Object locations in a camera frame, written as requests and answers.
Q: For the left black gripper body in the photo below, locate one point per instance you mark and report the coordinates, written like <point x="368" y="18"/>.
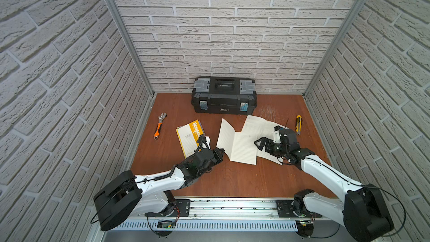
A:
<point x="208" y="153"/>

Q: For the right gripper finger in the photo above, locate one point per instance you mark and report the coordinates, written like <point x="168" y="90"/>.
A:
<point x="276" y="134"/>
<point x="264" y="144"/>

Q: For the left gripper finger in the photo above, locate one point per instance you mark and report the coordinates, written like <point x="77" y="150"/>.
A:
<point x="205" y="141"/>
<point x="219" y="155"/>

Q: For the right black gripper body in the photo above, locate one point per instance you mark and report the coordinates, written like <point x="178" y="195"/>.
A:
<point x="279" y="150"/>

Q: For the yellow white cover notebook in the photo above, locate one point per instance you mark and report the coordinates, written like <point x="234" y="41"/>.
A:
<point x="188" y="137"/>

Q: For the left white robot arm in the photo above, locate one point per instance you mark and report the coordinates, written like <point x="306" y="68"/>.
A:
<point x="130" y="194"/>

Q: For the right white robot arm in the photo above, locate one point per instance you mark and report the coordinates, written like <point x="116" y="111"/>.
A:
<point x="360" y="208"/>

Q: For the open white lined notebook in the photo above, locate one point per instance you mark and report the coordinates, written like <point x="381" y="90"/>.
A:
<point x="259" y="127"/>

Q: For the yellow utility knife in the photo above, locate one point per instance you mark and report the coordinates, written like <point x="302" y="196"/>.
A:
<point x="298" y="124"/>

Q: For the black plastic toolbox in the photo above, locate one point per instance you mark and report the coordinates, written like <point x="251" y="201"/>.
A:
<point x="223" y="95"/>

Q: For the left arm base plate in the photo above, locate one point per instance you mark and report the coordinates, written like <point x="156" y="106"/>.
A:
<point x="181" y="208"/>

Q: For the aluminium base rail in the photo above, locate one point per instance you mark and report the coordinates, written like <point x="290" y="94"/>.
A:
<point x="236" y="214"/>

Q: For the orange handled adjustable wrench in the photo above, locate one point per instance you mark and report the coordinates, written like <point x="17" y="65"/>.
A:
<point x="159" y="126"/>

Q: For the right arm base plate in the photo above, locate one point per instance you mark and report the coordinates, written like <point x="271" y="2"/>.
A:
<point x="289" y="208"/>

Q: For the right aluminium corner post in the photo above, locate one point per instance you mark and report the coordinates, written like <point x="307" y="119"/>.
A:
<point x="339" y="36"/>

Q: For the aluminium corner post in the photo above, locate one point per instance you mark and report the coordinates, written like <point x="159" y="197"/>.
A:
<point x="339" y="36"/>
<point x="122" y="28"/>

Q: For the left aluminium corner post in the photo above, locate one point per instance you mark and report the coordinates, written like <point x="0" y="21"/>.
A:
<point x="122" y="28"/>

